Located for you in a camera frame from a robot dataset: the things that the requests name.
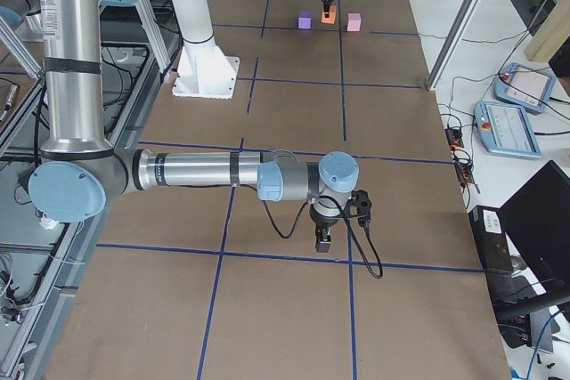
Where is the near blue teach pendant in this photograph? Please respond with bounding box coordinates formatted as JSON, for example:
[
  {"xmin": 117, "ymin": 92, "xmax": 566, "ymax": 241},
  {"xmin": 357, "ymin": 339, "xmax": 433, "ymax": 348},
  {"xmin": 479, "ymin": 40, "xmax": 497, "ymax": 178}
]
[{"xmin": 473, "ymin": 101, "xmax": 542, "ymax": 159}]

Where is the orange foam cube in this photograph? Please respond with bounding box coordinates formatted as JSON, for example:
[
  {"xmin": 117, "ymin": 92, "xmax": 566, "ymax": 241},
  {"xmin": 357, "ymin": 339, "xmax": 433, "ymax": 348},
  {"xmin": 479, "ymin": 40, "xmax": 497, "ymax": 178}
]
[{"xmin": 321, "ymin": 7, "xmax": 336, "ymax": 25}]

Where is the aluminium frame post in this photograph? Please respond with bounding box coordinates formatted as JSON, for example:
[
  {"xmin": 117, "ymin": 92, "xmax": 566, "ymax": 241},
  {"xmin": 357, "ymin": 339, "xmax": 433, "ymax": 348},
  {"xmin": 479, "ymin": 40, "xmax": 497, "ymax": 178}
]
[{"xmin": 427, "ymin": 0, "xmax": 481, "ymax": 91}]

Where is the orange black power strip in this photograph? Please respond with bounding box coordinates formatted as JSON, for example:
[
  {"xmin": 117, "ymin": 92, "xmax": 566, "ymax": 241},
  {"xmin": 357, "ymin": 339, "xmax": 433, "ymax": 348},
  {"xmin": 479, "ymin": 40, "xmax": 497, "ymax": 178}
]
[{"xmin": 444, "ymin": 126, "xmax": 475, "ymax": 189}]

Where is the blue teach pendant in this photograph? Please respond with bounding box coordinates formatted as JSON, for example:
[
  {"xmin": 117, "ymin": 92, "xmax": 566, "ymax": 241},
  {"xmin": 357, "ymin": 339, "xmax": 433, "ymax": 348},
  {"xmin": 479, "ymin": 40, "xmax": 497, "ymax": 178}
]
[
  {"xmin": 494, "ymin": 62, "xmax": 555, "ymax": 114},
  {"xmin": 473, "ymin": 101, "xmax": 542, "ymax": 159}
]

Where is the black box with label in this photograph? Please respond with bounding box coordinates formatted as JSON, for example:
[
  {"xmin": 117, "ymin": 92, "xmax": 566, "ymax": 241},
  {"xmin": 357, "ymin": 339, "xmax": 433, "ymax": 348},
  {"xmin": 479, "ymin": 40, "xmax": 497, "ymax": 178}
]
[{"xmin": 468, "ymin": 206, "xmax": 513, "ymax": 275}]

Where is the far blue teach pendant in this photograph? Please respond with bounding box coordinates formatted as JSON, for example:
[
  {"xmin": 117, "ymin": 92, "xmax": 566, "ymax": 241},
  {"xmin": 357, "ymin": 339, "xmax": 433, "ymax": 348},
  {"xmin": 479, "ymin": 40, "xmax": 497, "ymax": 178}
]
[{"xmin": 494, "ymin": 62, "xmax": 555, "ymax": 114}]

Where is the black camera cable arm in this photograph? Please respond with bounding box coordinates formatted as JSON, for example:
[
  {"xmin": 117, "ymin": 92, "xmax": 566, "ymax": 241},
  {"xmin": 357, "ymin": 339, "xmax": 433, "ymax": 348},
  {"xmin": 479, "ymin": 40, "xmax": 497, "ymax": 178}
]
[{"xmin": 262, "ymin": 199, "xmax": 384, "ymax": 280}]

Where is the black laptop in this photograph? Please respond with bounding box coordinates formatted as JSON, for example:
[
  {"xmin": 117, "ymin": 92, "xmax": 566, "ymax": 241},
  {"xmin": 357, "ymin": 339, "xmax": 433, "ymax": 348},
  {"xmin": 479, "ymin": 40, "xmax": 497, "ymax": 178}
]
[{"xmin": 499, "ymin": 160, "xmax": 569, "ymax": 289}]

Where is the purple foam cube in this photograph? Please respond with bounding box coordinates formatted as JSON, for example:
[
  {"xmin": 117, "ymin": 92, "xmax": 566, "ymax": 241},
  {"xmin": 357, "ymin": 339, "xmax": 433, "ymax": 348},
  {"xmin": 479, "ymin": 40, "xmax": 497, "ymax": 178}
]
[{"xmin": 297, "ymin": 11, "xmax": 313, "ymax": 29}]

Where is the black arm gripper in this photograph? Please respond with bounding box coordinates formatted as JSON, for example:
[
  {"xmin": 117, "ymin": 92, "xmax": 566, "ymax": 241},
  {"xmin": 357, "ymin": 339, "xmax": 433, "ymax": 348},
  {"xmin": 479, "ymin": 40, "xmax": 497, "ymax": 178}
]
[{"xmin": 309, "ymin": 208, "xmax": 338, "ymax": 253}]

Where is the pink foam cube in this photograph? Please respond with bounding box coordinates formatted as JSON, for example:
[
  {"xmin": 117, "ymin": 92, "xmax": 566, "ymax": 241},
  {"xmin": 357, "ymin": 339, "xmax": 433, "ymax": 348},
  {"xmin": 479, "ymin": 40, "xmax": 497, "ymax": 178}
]
[{"xmin": 346, "ymin": 12, "xmax": 362, "ymax": 32}]

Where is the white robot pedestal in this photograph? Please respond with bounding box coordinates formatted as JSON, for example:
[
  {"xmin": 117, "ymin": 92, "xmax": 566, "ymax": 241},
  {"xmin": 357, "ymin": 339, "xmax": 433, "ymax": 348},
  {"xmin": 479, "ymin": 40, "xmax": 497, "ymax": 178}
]
[{"xmin": 172, "ymin": 0, "xmax": 240, "ymax": 100}]

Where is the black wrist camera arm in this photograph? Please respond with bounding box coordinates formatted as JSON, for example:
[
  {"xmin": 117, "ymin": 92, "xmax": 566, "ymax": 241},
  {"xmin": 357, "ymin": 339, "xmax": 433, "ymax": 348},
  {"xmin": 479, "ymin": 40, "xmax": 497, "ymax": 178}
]
[{"xmin": 346, "ymin": 190, "xmax": 372, "ymax": 229}]

